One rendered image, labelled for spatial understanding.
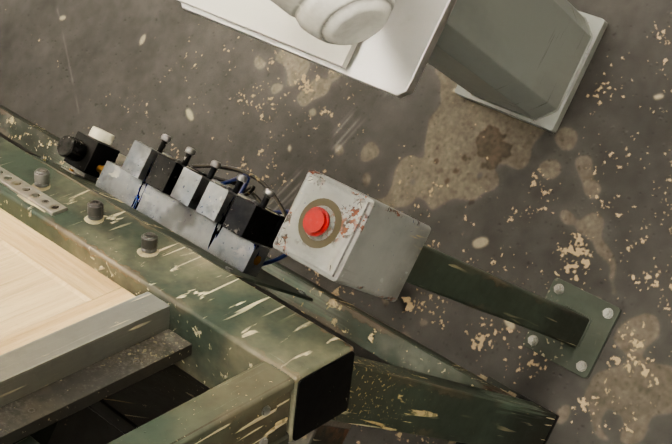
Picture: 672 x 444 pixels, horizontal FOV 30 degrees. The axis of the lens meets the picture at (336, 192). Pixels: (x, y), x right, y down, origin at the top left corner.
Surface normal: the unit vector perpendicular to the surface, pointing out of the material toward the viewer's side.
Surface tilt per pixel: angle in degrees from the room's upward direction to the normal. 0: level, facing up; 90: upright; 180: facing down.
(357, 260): 90
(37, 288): 57
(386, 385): 90
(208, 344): 32
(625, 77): 0
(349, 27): 96
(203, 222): 0
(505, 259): 0
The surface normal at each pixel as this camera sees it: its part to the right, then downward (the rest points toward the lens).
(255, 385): 0.10, -0.88
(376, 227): 0.73, 0.37
